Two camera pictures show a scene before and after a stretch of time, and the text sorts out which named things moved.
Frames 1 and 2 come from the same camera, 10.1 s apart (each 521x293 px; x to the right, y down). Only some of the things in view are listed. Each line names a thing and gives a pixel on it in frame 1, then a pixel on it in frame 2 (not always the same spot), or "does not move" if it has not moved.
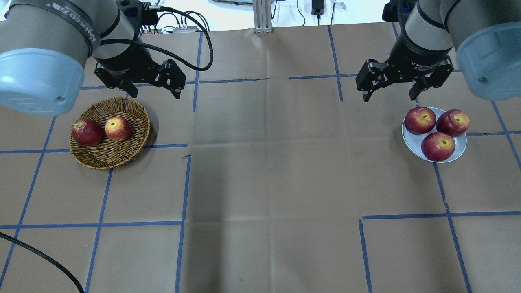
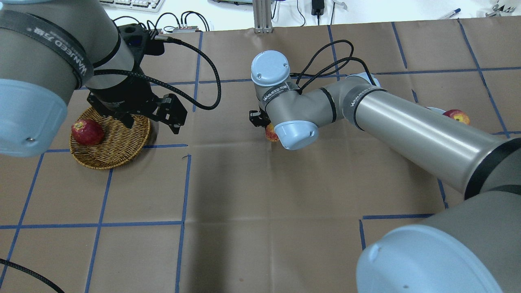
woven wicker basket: [108, 154] does not move
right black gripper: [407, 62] → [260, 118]
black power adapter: [318, 8] does not move
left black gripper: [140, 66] → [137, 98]
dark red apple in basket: [86, 132] does not move
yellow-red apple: [117, 128] → [270, 133]
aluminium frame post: [262, 15] does not move
